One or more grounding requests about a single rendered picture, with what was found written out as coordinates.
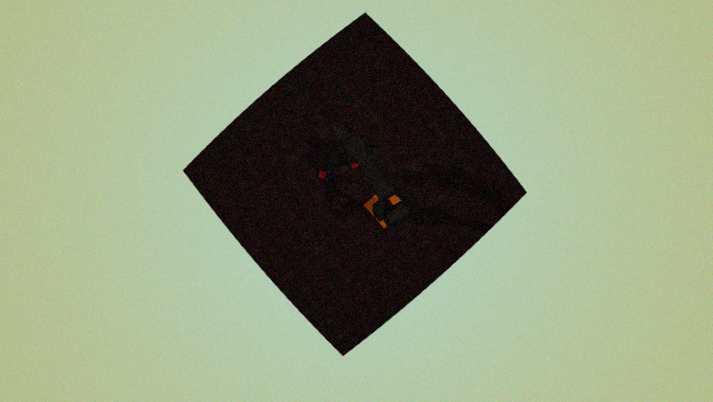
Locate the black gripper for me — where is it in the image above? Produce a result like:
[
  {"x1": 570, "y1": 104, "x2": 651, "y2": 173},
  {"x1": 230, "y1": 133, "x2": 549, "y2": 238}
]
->
[{"x1": 329, "y1": 145, "x2": 378, "y2": 167}]

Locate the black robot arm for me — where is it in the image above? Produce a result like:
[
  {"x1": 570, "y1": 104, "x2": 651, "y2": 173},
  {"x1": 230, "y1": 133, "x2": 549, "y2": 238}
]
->
[{"x1": 332, "y1": 121, "x2": 411, "y2": 228}]

